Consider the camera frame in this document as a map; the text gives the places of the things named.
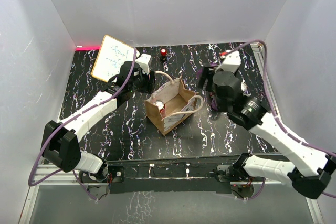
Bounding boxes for purple soda can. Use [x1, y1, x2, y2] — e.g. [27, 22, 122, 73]
[211, 99, 218, 111]
[241, 82, 250, 96]

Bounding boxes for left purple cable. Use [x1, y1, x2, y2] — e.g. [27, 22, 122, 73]
[27, 47, 137, 201]

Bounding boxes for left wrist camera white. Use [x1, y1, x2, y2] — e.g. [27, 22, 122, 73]
[135, 52, 152, 74]

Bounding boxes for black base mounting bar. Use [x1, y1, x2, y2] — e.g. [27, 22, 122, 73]
[108, 155, 252, 194]

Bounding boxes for burlap canvas bag rope handles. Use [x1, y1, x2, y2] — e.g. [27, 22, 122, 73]
[144, 71, 204, 135]

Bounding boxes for red button on black base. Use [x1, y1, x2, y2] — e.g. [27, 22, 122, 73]
[160, 48, 167, 62]

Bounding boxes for whiteboard with yellow frame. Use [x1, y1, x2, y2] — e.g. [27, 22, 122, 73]
[91, 35, 136, 82]

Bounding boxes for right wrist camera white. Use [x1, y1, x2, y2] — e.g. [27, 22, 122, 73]
[217, 50, 241, 73]

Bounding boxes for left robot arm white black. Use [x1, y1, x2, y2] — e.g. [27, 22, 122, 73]
[41, 61, 155, 182]

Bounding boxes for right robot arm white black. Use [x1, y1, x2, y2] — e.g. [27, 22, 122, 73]
[197, 66, 335, 199]

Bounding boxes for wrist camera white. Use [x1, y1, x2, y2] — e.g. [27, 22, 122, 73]
[135, 52, 152, 74]
[217, 50, 241, 73]

